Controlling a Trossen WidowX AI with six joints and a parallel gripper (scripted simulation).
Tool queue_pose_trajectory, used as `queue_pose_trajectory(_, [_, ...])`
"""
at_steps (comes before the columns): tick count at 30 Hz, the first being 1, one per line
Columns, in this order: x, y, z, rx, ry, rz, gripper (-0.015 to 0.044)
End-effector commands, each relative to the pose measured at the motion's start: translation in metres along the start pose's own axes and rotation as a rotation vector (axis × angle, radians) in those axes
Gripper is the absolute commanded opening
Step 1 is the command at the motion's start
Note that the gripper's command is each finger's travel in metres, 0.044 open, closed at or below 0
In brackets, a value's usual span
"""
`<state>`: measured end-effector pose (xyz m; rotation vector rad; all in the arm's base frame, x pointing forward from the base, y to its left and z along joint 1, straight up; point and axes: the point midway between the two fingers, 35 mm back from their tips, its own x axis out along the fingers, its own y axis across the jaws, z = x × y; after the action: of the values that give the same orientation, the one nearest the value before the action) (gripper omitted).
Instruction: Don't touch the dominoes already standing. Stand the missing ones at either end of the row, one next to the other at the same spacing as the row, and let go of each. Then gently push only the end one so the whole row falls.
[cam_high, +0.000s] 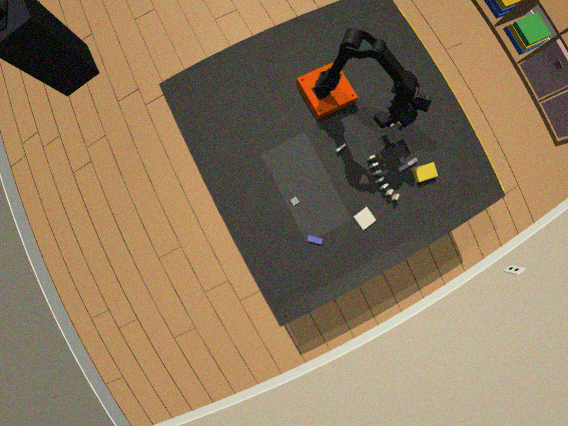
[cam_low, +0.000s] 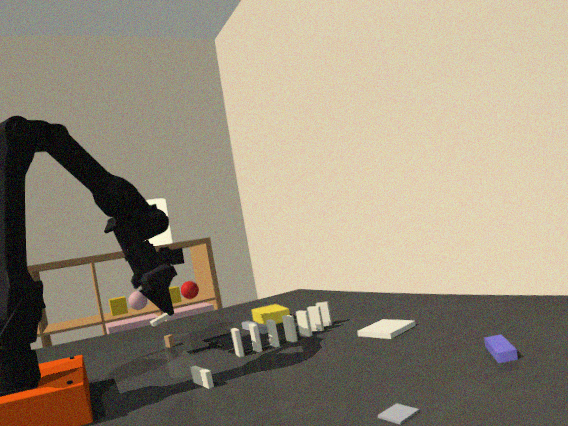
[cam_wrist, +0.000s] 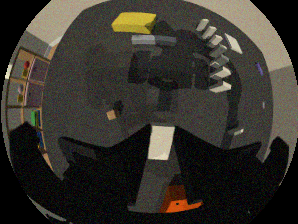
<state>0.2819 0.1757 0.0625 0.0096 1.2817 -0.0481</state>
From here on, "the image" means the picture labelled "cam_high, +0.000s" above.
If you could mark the yellow block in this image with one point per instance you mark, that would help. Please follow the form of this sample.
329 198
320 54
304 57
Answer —
425 172

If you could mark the purple rectangular block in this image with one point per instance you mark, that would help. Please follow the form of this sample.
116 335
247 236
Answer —
315 239

